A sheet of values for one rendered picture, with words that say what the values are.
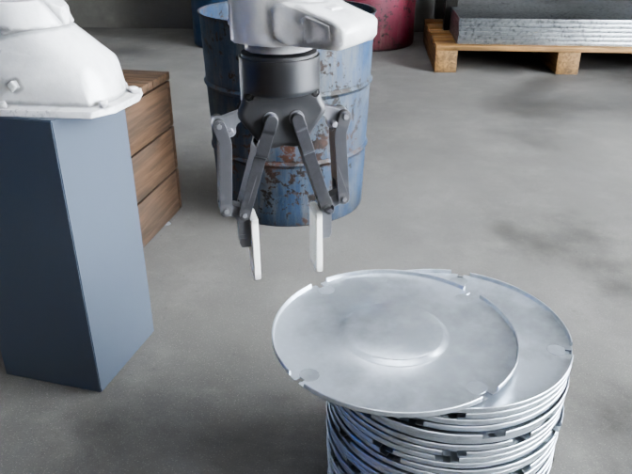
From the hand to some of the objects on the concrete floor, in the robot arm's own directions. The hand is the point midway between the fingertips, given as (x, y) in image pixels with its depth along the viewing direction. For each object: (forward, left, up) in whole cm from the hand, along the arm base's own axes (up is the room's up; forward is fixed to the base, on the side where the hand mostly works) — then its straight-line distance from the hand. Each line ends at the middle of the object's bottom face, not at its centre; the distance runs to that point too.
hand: (285, 244), depth 70 cm
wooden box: (+74, -62, -38) cm, 104 cm away
